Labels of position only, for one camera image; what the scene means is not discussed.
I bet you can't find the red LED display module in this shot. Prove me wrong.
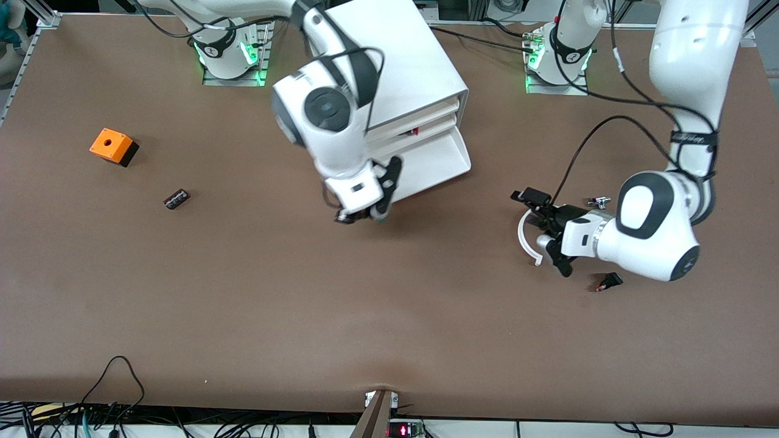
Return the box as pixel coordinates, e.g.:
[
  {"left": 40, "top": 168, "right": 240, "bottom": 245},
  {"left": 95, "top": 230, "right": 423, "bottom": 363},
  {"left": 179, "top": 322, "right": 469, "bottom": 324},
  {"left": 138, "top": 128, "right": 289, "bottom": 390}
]
[{"left": 388, "top": 419, "right": 425, "bottom": 438}]

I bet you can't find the black cable behind cabinet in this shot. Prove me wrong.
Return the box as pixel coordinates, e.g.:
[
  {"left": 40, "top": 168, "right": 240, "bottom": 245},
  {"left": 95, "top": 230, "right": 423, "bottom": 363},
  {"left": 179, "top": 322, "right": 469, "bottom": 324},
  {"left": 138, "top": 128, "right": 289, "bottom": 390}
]
[{"left": 429, "top": 18, "right": 540, "bottom": 54}]

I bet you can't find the aluminium corner profile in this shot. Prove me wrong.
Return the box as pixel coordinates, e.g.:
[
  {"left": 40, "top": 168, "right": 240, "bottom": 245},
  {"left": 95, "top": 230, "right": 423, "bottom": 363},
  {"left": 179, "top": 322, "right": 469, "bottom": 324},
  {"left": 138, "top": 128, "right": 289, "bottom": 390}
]
[{"left": 739, "top": 0, "right": 779, "bottom": 48}]

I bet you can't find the teal background object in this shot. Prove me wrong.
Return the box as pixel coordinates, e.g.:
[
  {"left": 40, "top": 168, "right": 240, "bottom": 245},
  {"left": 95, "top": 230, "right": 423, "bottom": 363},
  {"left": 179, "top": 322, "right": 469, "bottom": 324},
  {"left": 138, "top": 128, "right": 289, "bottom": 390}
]
[{"left": 0, "top": 0, "right": 26, "bottom": 47}]

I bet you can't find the thin black cable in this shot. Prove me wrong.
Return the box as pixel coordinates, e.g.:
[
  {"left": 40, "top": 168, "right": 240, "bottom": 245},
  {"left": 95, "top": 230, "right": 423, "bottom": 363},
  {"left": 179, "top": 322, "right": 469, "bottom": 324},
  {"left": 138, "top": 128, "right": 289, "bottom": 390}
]
[{"left": 613, "top": 421, "right": 674, "bottom": 437}]

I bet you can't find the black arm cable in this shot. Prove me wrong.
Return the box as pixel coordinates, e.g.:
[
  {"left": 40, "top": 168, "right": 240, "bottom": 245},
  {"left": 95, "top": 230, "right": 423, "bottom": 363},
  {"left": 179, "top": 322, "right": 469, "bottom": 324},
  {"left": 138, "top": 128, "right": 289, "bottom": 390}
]
[
  {"left": 131, "top": 0, "right": 385, "bottom": 83},
  {"left": 551, "top": 0, "right": 720, "bottom": 204}
]

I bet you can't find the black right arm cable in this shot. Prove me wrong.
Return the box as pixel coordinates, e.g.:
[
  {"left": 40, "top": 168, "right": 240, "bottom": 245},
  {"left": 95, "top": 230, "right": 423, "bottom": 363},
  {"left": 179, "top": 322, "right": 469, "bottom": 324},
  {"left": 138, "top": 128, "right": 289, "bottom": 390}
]
[{"left": 131, "top": 0, "right": 385, "bottom": 83}]

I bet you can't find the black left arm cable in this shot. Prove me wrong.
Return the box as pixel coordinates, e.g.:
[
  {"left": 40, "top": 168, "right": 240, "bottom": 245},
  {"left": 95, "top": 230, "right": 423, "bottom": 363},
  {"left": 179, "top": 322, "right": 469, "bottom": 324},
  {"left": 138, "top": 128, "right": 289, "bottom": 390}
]
[{"left": 551, "top": 0, "right": 720, "bottom": 204}]

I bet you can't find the yellow cable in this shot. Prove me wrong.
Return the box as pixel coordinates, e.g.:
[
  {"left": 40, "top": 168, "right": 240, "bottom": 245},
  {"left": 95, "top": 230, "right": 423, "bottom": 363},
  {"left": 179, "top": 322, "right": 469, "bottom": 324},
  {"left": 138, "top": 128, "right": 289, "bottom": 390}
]
[{"left": 30, "top": 403, "right": 83, "bottom": 420}]

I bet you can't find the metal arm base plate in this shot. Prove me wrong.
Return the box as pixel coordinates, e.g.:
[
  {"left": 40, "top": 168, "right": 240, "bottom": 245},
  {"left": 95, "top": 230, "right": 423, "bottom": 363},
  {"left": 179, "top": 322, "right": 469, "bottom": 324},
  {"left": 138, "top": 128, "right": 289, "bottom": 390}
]
[
  {"left": 202, "top": 21, "right": 275, "bottom": 87},
  {"left": 525, "top": 24, "right": 590, "bottom": 96}
]

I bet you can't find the orange button box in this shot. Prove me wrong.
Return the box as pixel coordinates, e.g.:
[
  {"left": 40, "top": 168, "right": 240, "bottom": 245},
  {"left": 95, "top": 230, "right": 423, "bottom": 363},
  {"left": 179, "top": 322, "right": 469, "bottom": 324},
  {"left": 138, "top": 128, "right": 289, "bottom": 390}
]
[{"left": 89, "top": 128, "right": 140, "bottom": 168}]

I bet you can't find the black looped cable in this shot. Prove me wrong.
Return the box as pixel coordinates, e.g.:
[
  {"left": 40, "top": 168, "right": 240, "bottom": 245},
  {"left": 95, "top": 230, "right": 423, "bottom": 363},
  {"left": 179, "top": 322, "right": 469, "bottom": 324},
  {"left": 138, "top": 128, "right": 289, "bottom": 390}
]
[{"left": 79, "top": 356, "right": 147, "bottom": 420}]

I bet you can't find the white curved plastic arc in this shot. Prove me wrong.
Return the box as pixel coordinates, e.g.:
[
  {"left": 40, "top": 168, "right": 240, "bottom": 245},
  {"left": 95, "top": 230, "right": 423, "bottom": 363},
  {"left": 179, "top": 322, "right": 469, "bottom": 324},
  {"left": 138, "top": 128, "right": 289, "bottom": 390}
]
[{"left": 517, "top": 209, "right": 546, "bottom": 266}]

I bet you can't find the aluminium table edge rail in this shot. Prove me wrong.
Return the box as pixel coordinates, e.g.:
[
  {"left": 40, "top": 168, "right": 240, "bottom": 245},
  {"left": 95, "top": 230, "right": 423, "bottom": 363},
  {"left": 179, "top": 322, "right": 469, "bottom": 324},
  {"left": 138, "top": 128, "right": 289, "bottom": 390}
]
[{"left": 426, "top": 20, "right": 658, "bottom": 31}]

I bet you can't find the brown post with bracket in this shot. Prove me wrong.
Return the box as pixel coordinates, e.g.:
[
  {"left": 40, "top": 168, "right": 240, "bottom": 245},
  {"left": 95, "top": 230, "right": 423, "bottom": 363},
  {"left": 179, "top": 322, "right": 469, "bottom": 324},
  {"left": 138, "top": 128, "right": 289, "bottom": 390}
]
[{"left": 350, "top": 389, "right": 400, "bottom": 438}]

